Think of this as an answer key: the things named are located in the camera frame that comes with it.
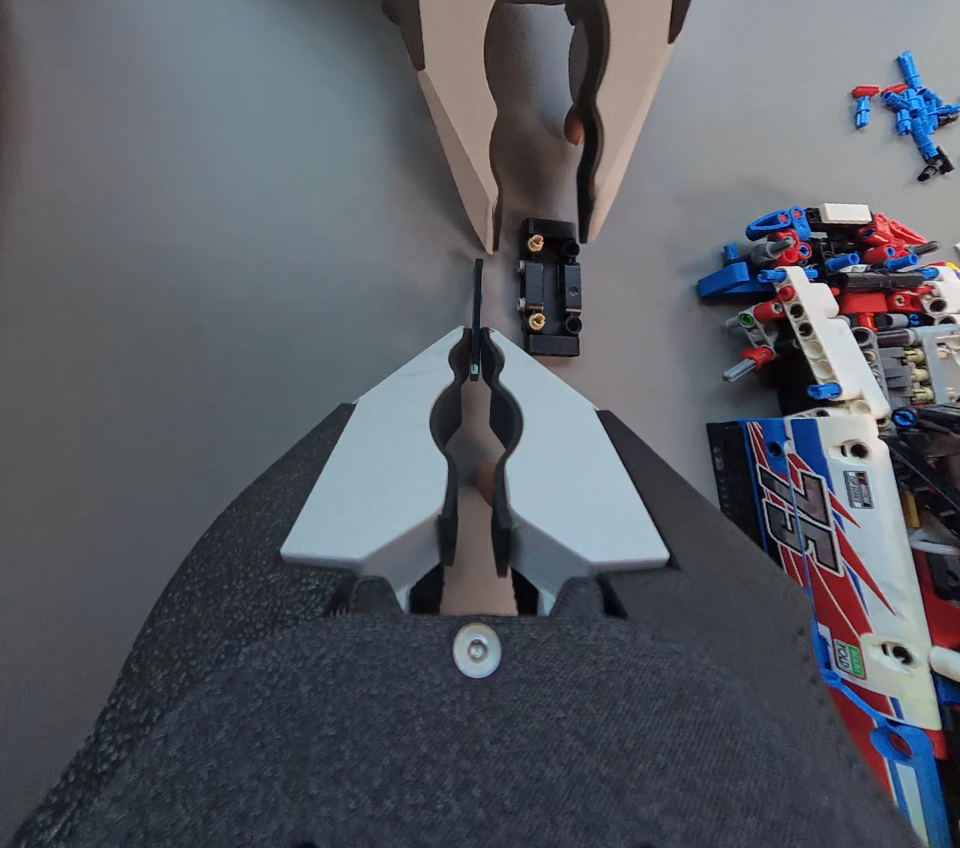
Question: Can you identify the toy brick race car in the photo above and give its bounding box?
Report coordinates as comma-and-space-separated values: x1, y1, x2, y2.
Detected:
696, 203, 960, 815

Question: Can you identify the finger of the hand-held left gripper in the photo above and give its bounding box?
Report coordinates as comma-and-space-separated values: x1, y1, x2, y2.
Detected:
407, 0, 515, 257
562, 0, 687, 245

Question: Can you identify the black brick assembly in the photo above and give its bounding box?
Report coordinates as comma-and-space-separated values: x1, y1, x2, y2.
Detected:
516, 217, 585, 359

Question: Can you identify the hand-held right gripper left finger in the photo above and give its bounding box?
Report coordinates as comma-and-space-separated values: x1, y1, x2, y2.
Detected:
279, 325, 481, 615

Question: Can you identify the black printed tile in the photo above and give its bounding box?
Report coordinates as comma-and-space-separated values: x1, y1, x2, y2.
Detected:
471, 258, 486, 383

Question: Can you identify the pile of blue connector pins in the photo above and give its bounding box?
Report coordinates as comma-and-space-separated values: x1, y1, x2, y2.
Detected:
851, 49, 960, 183

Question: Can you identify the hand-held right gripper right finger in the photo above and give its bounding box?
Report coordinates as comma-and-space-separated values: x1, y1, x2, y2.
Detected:
483, 328, 672, 615

